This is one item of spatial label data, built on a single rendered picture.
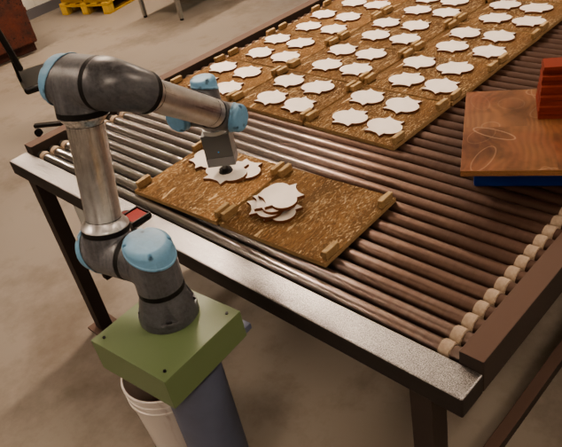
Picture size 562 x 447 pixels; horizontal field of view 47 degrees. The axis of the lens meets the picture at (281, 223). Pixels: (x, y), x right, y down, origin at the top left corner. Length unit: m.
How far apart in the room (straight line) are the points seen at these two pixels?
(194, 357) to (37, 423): 1.52
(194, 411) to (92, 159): 0.72
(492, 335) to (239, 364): 1.53
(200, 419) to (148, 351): 0.33
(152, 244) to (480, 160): 0.94
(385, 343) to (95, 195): 0.75
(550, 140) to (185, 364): 1.18
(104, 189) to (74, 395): 1.60
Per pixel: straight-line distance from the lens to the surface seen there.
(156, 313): 1.58
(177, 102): 1.49
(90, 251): 1.60
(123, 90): 1.38
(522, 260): 1.72
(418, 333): 1.53
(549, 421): 2.56
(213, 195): 2.11
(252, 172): 2.16
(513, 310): 1.54
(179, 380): 1.53
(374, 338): 1.53
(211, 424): 1.84
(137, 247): 1.51
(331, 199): 1.96
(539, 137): 2.00
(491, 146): 1.96
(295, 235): 1.84
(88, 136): 1.49
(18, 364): 3.28
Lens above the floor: 2.01
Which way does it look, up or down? 35 degrees down
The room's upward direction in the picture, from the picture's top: 12 degrees counter-clockwise
